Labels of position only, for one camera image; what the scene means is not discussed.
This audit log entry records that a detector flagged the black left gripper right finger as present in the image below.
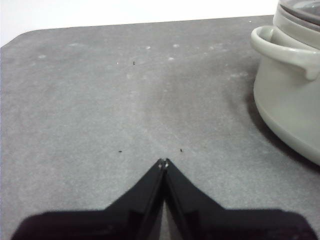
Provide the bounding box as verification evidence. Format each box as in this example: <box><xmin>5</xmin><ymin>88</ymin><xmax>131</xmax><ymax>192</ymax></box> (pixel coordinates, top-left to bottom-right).
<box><xmin>163</xmin><ymin>158</ymin><xmax>315</xmax><ymax>240</ymax></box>

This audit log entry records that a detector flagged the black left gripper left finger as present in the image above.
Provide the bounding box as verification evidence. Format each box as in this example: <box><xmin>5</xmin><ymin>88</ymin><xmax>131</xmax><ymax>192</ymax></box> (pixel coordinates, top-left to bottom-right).
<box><xmin>11</xmin><ymin>158</ymin><xmax>166</xmax><ymax>240</ymax></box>

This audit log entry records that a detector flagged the glass lid with green knob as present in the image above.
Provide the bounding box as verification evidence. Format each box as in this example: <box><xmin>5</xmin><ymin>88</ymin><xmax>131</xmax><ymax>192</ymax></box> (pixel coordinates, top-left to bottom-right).
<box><xmin>278</xmin><ymin>0</ymin><xmax>320</xmax><ymax>29</ymax></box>

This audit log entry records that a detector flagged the pale green electric pot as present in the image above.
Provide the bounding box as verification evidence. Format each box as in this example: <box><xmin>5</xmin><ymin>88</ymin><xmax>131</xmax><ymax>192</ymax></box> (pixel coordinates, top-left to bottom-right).
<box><xmin>250</xmin><ymin>0</ymin><xmax>320</xmax><ymax>166</ymax></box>

